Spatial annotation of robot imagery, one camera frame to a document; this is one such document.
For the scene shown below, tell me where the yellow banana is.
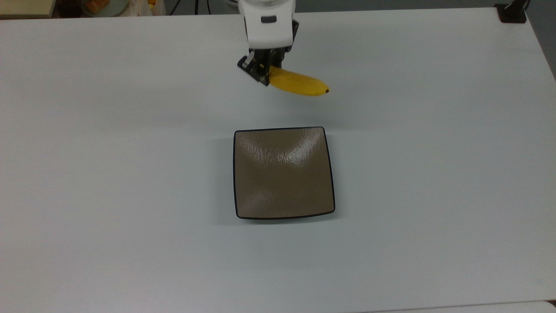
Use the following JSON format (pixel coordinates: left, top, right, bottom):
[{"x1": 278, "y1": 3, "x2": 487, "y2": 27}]
[{"x1": 268, "y1": 65, "x2": 331, "y2": 97}]

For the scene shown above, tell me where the grey bowl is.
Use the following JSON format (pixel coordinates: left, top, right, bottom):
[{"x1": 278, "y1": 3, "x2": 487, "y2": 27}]
[{"x1": 82, "y1": 0, "x2": 130, "y2": 18}]

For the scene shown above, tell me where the white side table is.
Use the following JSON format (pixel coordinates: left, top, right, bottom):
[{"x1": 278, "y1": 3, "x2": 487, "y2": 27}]
[{"x1": 374, "y1": 301, "x2": 556, "y2": 313}]

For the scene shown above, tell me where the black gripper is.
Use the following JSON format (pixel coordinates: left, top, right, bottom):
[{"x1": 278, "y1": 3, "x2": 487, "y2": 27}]
[{"x1": 237, "y1": 20, "x2": 300, "y2": 87}]

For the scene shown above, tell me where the black clamp mount base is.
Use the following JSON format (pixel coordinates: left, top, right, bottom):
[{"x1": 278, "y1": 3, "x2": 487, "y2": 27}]
[{"x1": 495, "y1": 0, "x2": 531, "y2": 24}]

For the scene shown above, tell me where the square brown ceramic plate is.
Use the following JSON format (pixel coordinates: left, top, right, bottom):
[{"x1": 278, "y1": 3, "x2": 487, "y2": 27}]
[{"x1": 233, "y1": 126, "x2": 336, "y2": 220}]

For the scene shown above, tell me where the white bag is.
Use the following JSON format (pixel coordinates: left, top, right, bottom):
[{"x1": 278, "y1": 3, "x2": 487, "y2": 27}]
[{"x1": 129, "y1": 0, "x2": 166, "y2": 17}]

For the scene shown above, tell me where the wooden shelf board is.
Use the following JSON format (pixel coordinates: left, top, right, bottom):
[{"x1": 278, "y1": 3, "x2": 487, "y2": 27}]
[{"x1": 0, "y1": 0, "x2": 57, "y2": 19}]

